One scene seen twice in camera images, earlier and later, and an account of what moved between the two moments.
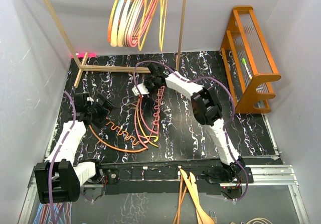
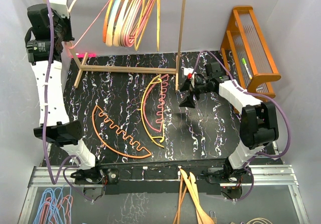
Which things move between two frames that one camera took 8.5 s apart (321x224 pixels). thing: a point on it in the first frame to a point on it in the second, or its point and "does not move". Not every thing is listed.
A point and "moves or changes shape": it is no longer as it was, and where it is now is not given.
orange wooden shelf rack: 246,61 does not move
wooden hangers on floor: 188,183 does not move
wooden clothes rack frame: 82,65 does not move
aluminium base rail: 269,175 does not move
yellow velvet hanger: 163,9 to 158,15
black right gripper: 146,83 to 188,102
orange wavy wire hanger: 119,132 moves or changes shape
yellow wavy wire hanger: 142,133 to 162,138
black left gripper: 105,109 to 57,16
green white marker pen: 244,62 does not move
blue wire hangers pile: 62,213 does not move
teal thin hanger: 121,0 to 115,0
